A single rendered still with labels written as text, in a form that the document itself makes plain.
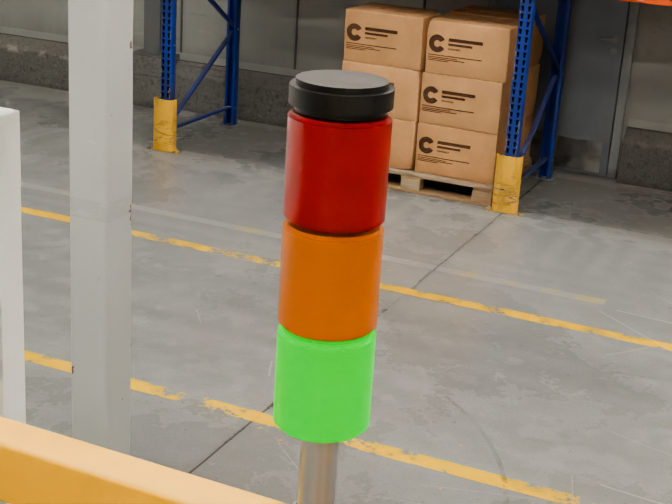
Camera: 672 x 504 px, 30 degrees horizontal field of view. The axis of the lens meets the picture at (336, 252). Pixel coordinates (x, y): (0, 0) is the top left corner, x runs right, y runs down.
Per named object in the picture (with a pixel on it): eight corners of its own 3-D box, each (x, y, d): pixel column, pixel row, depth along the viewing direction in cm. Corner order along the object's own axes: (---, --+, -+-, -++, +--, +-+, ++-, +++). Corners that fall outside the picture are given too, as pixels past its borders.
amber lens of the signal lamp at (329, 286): (259, 328, 62) (263, 226, 60) (305, 298, 66) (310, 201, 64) (351, 351, 60) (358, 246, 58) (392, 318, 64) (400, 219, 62)
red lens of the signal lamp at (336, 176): (264, 222, 60) (268, 113, 58) (311, 198, 64) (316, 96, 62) (359, 242, 58) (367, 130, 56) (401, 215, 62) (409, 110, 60)
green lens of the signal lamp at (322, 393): (255, 429, 63) (259, 332, 62) (300, 393, 68) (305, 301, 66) (344, 454, 61) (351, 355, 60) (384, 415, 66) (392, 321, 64)
